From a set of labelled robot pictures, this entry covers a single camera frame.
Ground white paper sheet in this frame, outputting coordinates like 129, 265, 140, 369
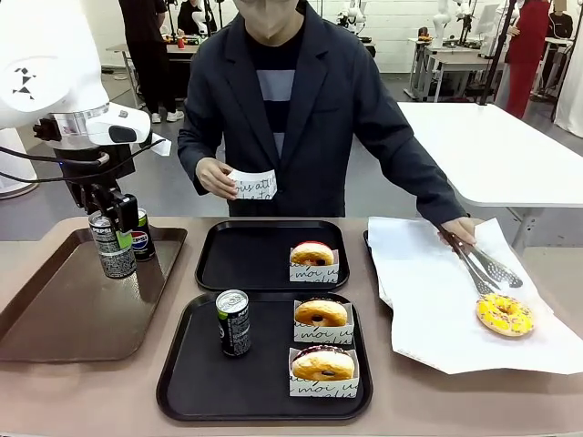
367, 215, 583, 376

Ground background person in black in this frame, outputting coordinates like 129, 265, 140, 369
118, 0, 185, 125

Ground person in dark blazer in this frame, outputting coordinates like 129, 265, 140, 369
177, 0, 414, 219

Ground black slanted pole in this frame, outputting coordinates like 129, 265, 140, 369
481, 0, 521, 107

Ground white curtain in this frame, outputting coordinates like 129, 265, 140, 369
555, 0, 583, 137

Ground large black plastic tray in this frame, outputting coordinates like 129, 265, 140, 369
156, 290, 374, 422

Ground background table with equipment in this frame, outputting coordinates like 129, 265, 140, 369
404, 36, 507, 102

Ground person's right hand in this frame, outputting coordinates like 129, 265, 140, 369
195, 157, 240, 200

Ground white printed paper donut holder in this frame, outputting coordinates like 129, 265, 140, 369
225, 168, 279, 202

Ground white folding table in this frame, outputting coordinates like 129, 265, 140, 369
396, 100, 583, 250

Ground metal serving tongs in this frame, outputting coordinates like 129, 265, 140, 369
438, 227, 525, 298

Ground person's left forearm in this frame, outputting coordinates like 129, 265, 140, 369
390, 136, 469, 227

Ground background seated person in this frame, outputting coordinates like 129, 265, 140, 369
176, 0, 220, 36

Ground small black plastic tray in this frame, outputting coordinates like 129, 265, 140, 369
194, 218, 351, 292

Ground chocolate glazed donut in box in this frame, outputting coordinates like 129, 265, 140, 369
288, 348, 361, 399

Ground background person with blurred face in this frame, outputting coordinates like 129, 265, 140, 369
547, 0, 575, 41

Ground background grey work table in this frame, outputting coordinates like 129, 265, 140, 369
106, 42, 148, 111

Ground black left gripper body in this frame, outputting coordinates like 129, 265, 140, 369
54, 144, 138, 184

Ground yellow sprinkle donut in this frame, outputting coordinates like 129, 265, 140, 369
476, 293, 535, 339

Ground pink frosted donut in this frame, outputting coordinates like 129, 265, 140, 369
289, 248, 341, 284

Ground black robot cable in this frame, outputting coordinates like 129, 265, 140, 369
0, 138, 166, 184

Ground brown plastic tray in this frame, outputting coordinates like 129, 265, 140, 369
0, 226, 189, 364

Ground black Pepsi can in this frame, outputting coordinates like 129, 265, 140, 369
87, 213, 138, 280
214, 290, 252, 358
130, 208, 157, 263

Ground background person in red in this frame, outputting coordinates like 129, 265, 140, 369
505, 0, 553, 120

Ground person's left hand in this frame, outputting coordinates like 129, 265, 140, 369
437, 216, 477, 249

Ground person's right forearm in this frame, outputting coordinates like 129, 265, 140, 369
177, 125, 229, 170

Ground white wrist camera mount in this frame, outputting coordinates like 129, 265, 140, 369
84, 103, 173, 158

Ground chocolate sprinkle donut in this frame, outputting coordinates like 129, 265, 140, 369
291, 344, 357, 381

